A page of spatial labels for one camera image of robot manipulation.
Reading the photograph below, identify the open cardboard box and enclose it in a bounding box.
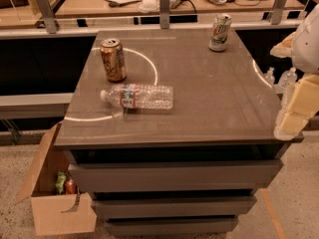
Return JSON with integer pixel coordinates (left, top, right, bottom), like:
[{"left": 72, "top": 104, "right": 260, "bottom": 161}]
[{"left": 16, "top": 123, "right": 97, "bottom": 236}]

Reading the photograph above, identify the metal bracket right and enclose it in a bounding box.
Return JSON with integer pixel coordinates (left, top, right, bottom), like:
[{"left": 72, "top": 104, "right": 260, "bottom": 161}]
[{"left": 269, "top": 0, "right": 287, "bottom": 25}]

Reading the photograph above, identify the white face mask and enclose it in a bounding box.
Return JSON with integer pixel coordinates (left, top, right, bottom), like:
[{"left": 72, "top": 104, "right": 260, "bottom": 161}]
[{"left": 138, "top": 0, "right": 159, "bottom": 13}]

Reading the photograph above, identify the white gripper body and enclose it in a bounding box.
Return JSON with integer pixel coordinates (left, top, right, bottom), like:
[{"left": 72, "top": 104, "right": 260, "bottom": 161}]
[{"left": 292, "top": 4, "right": 319, "bottom": 74}]

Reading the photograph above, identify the clear bottle on shelf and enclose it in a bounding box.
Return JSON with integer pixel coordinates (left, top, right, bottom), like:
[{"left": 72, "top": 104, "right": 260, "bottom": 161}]
[
  {"left": 277, "top": 68, "right": 297, "bottom": 91},
  {"left": 264, "top": 67, "right": 275, "bottom": 86}
]

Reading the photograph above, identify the metal bracket left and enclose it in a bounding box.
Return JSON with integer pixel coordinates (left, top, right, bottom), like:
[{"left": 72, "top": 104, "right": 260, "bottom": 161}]
[{"left": 36, "top": 0, "right": 58, "bottom": 34}]

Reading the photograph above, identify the red can in box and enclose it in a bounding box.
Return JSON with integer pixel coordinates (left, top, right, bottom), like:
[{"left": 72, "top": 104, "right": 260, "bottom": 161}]
[{"left": 65, "top": 179, "right": 77, "bottom": 194}]

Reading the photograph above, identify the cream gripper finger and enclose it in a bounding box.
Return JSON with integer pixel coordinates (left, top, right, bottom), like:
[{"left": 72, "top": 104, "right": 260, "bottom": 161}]
[
  {"left": 270, "top": 33, "right": 295, "bottom": 58},
  {"left": 278, "top": 74, "right": 319, "bottom": 135}
]

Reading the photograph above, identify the metal bracket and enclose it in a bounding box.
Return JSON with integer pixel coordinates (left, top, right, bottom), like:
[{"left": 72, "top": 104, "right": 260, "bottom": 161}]
[
  {"left": 159, "top": 0, "right": 169, "bottom": 29},
  {"left": 269, "top": 0, "right": 287, "bottom": 25},
  {"left": 36, "top": 0, "right": 58, "bottom": 34}
]

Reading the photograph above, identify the orange soda can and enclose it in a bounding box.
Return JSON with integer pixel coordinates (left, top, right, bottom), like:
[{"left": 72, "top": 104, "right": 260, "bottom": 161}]
[{"left": 100, "top": 38, "right": 127, "bottom": 83}]

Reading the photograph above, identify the white green 7up can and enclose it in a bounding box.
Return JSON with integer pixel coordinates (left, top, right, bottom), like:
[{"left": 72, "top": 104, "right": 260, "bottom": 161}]
[{"left": 208, "top": 14, "right": 231, "bottom": 52}]

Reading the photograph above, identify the metal bracket middle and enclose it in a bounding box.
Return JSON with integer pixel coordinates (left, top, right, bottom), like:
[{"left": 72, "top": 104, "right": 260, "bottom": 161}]
[{"left": 159, "top": 0, "right": 169, "bottom": 29}]

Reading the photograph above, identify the grey drawer cabinet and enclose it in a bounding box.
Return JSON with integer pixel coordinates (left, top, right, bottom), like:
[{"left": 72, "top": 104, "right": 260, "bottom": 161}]
[{"left": 53, "top": 28, "right": 305, "bottom": 237}]

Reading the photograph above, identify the clear plastic water bottle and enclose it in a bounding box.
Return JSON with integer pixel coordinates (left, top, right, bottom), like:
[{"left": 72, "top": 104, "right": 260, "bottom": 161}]
[{"left": 100, "top": 84, "right": 173, "bottom": 110}]

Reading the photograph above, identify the green snack bag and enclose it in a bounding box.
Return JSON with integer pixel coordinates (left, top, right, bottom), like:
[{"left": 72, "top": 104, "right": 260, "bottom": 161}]
[{"left": 55, "top": 170, "right": 67, "bottom": 195}]

